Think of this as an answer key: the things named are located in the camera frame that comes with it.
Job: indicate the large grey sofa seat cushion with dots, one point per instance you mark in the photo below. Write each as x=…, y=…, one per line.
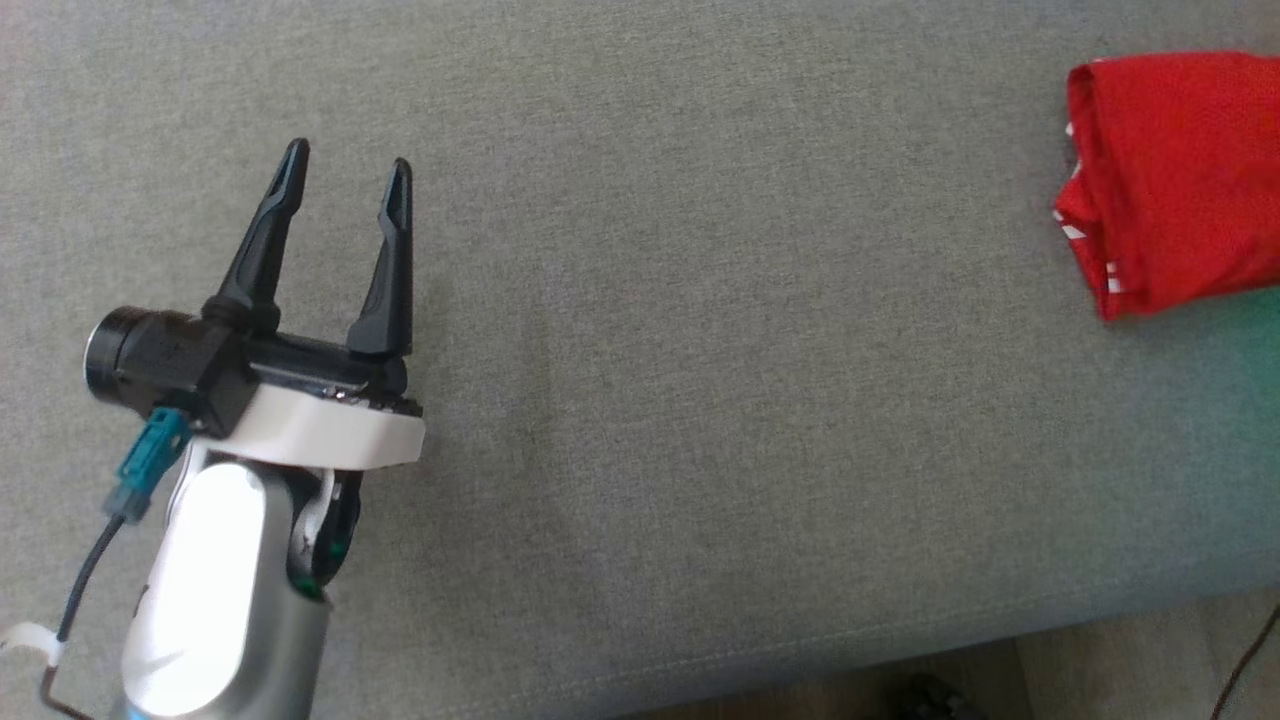
x=700, y=400

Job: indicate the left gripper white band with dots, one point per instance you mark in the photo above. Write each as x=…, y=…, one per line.
x=320, y=425

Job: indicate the red shirt with white stripes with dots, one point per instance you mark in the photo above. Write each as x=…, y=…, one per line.
x=1180, y=180

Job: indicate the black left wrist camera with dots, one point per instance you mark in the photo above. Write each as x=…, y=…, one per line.
x=165, y=360

